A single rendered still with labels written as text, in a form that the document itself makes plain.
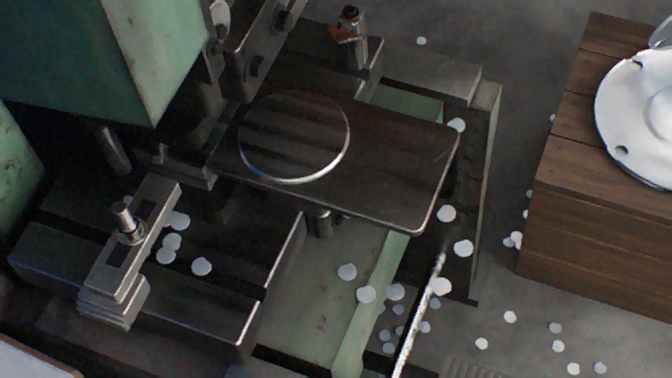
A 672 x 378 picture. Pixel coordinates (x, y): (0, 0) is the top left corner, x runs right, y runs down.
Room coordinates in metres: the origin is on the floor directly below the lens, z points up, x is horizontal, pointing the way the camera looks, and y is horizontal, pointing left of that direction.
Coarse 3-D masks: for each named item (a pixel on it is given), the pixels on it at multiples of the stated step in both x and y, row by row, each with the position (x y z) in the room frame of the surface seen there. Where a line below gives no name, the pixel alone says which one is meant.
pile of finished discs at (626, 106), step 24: (624, 72) 0.91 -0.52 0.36; (648, 72) 0.91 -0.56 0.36; (600, 96) 0.87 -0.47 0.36; (624, 96) 0.86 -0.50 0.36; (648, 96) 0.86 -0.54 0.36; (600, 120) 0.82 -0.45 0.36; (624, 120) 0.82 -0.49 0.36; (648, 120) 0.81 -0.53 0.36; (624, 144) 0.77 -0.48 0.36; (648, 144) 0.77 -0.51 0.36; (624, 168) 0.73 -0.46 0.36; (648, 168) 0.72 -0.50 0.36
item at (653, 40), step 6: (666, 24) 1.01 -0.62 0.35; (660, 30) 0.99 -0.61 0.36; (666, 30) 0.98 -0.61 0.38; (654, 36) 0.98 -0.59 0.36; (660, 36) 0.96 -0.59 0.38; (666, 36) 0.95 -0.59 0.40; (648, 42) 0.95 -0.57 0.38; (654, 42) 0.95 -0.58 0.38; (660, 42) 0.94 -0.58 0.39; (666, 42) 0.92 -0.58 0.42; (654, 48) 0.91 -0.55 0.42; (660, 48) 0.89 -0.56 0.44; (666, 48) 0.88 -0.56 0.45
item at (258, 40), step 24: (216, 0) 0.58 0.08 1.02; (240, 0) 0.62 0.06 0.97; (264, 0) 0.61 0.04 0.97; (216, 24) 0.57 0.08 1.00; (240, 24) 0.59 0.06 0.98; (264, 24) 0.60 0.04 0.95; (288, 24) 0.61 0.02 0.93; (240, 48) 0.56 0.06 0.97; (264, 48) 0.59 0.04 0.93; (240, 72) 0.55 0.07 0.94; (264, 72) 0.56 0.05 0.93; (192, 96) 0.55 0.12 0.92; (216, 96) 0.56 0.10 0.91; (240, 96) 0.55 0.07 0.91
